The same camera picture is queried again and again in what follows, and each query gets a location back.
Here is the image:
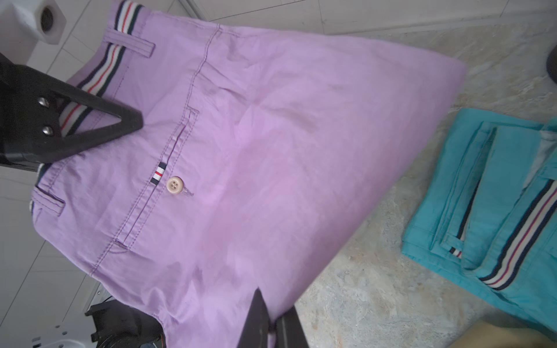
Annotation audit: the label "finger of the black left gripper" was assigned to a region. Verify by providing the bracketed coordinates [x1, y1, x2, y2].
[1, 57, 143, 171]

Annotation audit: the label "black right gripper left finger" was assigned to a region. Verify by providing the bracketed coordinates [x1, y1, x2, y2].
[237, 289, 270, 348]

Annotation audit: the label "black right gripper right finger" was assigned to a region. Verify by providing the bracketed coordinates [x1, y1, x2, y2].
[275, 307, 309, 348]

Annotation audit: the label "purple pants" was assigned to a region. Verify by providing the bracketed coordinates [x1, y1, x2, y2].
[32, 1, 466, 347]

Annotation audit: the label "khaki pants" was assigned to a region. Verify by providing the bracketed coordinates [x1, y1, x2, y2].
[449, 320, 556, 348]

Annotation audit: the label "teal pants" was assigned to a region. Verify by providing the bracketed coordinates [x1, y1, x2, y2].
[402, 109, 556, 331]

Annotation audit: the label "glitter microphone on black stand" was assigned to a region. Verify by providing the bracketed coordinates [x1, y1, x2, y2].
[546, 46, 557, 84]

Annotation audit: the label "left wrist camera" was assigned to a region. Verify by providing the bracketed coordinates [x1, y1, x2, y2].
[1, 0, 67, 64]

